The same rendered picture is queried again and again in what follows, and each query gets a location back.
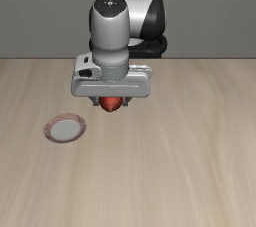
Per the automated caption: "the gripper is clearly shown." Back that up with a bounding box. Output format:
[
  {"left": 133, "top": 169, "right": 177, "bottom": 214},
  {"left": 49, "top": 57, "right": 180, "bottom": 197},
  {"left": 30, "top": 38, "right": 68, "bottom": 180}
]
[{"left": 70, "top": 52, "right": 154, "bottom": 107}]

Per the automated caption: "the red onion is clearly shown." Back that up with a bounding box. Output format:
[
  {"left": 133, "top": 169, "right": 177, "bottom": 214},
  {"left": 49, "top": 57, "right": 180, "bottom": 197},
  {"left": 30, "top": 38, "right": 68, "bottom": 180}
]
[{"left": 99, "top": 96, "right": 123, "bottom": 113}]

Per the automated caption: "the grey plate with red rim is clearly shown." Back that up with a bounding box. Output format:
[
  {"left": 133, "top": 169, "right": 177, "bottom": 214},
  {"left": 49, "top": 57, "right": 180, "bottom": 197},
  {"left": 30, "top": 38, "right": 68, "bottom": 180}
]
[{"left": 42, "top": 113, "right": 87, "bottom": 144}]

